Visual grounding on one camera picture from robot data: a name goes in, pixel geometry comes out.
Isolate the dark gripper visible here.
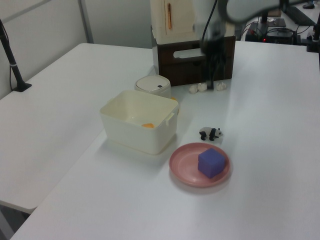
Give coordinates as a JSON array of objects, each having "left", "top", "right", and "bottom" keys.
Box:
[{"left": 194, "top": 21, "right": 228, "bottom": 92}]

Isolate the purple foam cube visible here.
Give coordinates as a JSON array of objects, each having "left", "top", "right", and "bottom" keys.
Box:
[{"left": 197, "top": 147, "right": 227, "bottom": 179}]

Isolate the pink round plate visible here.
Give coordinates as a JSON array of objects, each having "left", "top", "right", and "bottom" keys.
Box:
[{"left": 169, "top": 142, "right": 231, "bottom": 188}]

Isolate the dark brown wooden crate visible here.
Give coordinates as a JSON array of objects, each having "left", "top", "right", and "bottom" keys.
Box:
[{"left": 150, "top": 24, "right": 236, "bottom": 87}]

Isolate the panda figurine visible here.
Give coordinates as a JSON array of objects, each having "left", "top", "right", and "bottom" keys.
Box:
[{"left": 199, "top": 126, "right": 225, "bottom": 142}]

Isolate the cream toy oven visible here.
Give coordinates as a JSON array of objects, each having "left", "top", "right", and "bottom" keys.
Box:
[{"left": 149, "top": 0, "right": 199, "bottom": 42}]

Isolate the small cream lidded bin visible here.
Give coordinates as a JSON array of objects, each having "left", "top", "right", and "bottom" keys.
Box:
[{"left": 134, "top": 76, "right": 172, "bottom": 99}]

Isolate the black electronics box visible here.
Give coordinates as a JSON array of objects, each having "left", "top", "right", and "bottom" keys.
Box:
[{"left": 245, "top": 22, "right": 298, "bottom": 44}]

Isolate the cream plastic storage box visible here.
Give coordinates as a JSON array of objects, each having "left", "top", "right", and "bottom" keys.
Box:
[{"left": 99, "top": 89, "right": 180, "bottom": 155}]

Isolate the black pole with clamp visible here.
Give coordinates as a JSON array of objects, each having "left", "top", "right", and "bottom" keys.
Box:
[{"left": 0, "top": 19, "right": 33, "bottom": 92}]

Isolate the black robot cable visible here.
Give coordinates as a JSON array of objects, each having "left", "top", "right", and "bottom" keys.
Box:
[{"left": 201, "top": 0, "right": 219, "bottom": 41}]

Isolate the black camera stand clamp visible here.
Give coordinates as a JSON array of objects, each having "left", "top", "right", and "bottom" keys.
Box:
[{"left": 306, "top": 23, "right": 320, "bottom": 53}]

